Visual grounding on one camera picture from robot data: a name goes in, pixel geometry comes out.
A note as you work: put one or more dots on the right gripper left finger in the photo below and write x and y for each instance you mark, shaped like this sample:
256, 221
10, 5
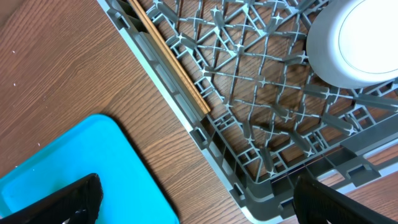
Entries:
78, 202

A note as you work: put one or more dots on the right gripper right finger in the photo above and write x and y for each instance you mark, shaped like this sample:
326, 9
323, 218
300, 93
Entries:
314, 202

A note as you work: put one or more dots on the teal serving tray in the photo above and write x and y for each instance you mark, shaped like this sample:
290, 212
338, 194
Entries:
95, 145

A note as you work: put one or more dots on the grey shallow bowl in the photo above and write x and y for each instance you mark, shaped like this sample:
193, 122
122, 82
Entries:
353, 43

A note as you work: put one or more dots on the wooden chopstick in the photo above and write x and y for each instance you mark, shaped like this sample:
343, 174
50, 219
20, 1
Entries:
169, 55

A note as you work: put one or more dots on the grey dishwasher rack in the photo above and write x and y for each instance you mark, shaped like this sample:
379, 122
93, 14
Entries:
271, 119

